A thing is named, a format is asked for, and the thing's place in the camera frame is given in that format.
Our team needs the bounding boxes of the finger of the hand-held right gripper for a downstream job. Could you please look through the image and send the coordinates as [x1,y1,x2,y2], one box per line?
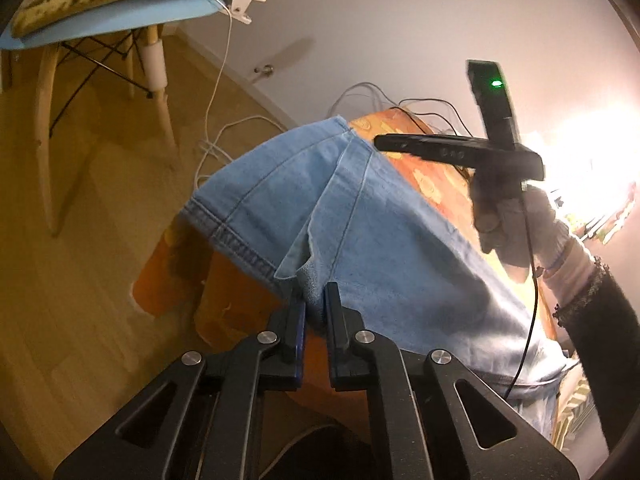
[374,133,435,160]

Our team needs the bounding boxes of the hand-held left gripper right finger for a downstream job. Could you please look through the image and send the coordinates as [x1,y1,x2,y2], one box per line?
[322,282,581,480]

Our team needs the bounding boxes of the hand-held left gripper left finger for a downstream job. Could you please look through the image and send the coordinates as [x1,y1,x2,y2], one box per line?
[54,287,307,480]

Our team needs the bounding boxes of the blue denim pants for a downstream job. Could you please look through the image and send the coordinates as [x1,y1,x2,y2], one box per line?
[178,115,583,448]

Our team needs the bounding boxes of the person's right forearm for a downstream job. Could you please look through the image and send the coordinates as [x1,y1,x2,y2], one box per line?
[542,237,640,453]

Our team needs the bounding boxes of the person's right hand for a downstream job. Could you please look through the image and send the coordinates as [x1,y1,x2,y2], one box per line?
[470,165,573,281]

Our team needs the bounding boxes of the orange floral blanket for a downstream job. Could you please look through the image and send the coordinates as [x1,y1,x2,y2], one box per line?
[131,105,576,441]

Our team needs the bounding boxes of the bright lamp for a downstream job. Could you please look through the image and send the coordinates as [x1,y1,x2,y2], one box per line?
[545,95,640,221]

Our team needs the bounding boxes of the dark cloth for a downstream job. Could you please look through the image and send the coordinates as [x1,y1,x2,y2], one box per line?
[259,424,375,480]

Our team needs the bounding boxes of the green striped cloth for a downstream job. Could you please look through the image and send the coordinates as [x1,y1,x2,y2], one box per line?
[550,375,597,448]

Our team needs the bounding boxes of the blue chair with wooden legs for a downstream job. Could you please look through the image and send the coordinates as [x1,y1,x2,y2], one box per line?
[0,0,223,238]

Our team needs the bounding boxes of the bundle of dark cables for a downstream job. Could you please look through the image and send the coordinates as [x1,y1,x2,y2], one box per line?
[327,82,473,138]

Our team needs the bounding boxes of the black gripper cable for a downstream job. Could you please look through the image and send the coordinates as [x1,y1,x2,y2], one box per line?
[501,180,545,402]

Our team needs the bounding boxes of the white power cable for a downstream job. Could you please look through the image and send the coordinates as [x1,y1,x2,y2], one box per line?
[194,7,301,188]

